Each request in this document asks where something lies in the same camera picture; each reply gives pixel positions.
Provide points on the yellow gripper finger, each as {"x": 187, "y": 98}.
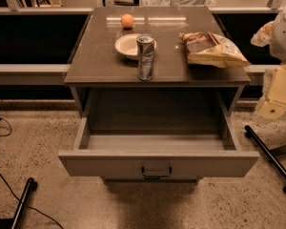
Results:
{"x": 272, "y": 105}
{"x": 263, "y": 36}

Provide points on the grey top drawer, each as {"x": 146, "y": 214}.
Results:
{"x": 156, "y": 134}

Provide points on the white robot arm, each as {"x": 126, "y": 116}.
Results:
{"x": 278, "y": 44}

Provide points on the grey drawer cabinet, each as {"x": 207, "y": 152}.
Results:
{"x": 98, "y": 65}

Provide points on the brown chip bag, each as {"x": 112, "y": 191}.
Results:
{"x": 207, "y": 48}

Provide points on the silver drink can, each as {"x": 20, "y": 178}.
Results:
{"x": 145, "y": 56}

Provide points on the white bowl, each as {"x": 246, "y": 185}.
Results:
{"x": 127, "y": 44}

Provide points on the orange ball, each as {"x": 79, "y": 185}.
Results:
{"x": 127, "y": 21}

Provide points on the black stand leg left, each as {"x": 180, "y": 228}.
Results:
{"x": 14, "y": 222}

